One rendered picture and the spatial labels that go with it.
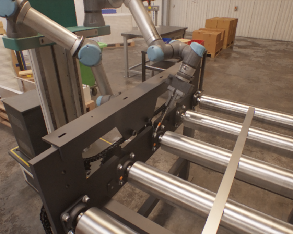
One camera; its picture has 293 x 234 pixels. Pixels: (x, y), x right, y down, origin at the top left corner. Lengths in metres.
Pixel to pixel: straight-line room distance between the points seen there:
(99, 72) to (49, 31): 0.36
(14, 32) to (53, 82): 0.51
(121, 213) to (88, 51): 0.76
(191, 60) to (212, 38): 5.56
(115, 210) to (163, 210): 1.02
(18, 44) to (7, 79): 2.88
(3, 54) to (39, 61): 2.51
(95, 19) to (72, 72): 0.42
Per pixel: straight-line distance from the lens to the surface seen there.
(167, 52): 1.05
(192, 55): 1.06
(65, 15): 1.61
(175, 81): 1.08
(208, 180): 2.25
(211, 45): 6.63
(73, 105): 1.84
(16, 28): 1.32
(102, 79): 1.36
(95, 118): 0.80
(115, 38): 7.82
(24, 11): 1.18
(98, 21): 1.58
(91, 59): 1.16
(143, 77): 3.85
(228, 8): 11.18
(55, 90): 1.72
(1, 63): 4.09
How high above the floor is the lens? 1.56
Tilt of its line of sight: 29 degrees down
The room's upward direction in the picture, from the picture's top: straight up
